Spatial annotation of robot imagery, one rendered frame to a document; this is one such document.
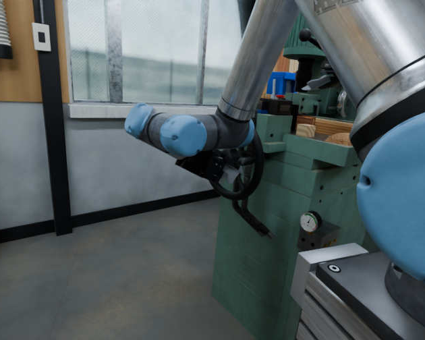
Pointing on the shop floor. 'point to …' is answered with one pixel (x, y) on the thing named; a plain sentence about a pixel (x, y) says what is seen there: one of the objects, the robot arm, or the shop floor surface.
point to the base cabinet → (272, 253)
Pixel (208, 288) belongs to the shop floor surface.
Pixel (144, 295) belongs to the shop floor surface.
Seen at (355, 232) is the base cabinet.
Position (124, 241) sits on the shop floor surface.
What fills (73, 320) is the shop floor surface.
